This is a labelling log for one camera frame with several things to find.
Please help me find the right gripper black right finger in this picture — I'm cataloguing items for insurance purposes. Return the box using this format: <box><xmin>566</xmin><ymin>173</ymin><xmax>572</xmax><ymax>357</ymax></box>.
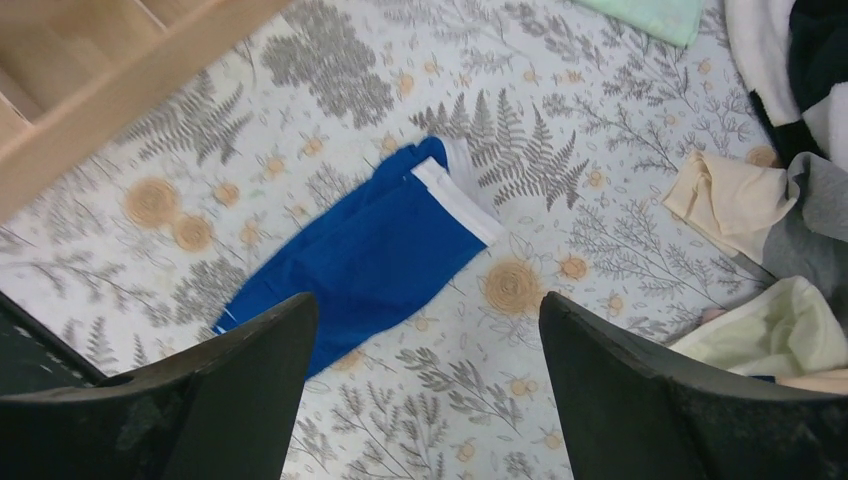
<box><xmin>539</xmin><ymin>292</ymin><xmax>847</xmax><ymax>479</ymax></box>

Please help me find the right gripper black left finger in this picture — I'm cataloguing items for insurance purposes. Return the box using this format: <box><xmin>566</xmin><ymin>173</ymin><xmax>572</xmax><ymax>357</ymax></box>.
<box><xmin>1</xmin><ymin>293</ymin><xmax>318</xmax><ymax>479</ymax></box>

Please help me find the blue underwear with white lettering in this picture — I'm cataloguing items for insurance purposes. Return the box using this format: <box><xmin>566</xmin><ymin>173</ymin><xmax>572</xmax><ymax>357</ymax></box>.
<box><xmin>213</xmin><ymin>136</ymin><xmax>503</xmax><ymax>375</ymax></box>

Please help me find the beige cloth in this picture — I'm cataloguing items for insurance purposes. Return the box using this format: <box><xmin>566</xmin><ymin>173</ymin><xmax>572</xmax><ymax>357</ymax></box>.
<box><xmin>775</xmin><ymin>368</ymin><xmax>848</xmax><ymax>395</ymax></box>

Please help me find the pale yellow cloth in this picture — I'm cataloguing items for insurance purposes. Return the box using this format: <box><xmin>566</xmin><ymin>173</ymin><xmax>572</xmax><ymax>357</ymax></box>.
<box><xmin>670</xmin><ymin>276</ymin><xmax>847</xmax><ymax>377</ymax></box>

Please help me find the cream cloth under grey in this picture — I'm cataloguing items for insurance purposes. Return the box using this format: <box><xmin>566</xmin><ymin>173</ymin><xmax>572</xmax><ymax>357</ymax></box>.
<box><xmin>662</xmin><ymin>150</ymin><xmax>797</xmax><ymax>264</ymax></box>

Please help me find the grey crumpled cloth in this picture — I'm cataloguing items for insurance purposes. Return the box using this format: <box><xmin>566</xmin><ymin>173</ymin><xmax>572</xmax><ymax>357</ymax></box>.
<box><xmin>731</xmin><ymin>152</ymin><xmax>847</xmax><ymax>328</ymax></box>

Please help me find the floral patterned table mat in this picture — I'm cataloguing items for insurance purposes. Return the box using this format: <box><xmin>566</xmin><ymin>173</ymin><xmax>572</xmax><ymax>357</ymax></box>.
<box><xmin>1</xmin><ymin>1</ymin><xmax>771</xmax><ymax>479</ymax></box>

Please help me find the wooden compartment tray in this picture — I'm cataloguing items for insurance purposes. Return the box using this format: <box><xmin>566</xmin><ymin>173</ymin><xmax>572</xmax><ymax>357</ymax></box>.
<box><xmin>1</xmin><ymin>0</ymin><xmax>284</xmax><ymax>219</ymax></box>

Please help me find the light green patterned cloth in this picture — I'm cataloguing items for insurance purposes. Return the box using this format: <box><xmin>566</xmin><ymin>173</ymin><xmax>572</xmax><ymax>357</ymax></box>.
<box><xmin>579</xmin><ymin>0</ymin><xmax>703</xmax><ymax>48</ymax></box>

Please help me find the black white checkered blanket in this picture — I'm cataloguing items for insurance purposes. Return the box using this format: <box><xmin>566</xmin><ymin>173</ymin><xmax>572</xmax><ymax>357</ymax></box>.
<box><xmin>724</xmin><ymin>0</ymin><xmax>847</xmax><ymax>168</ymax></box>

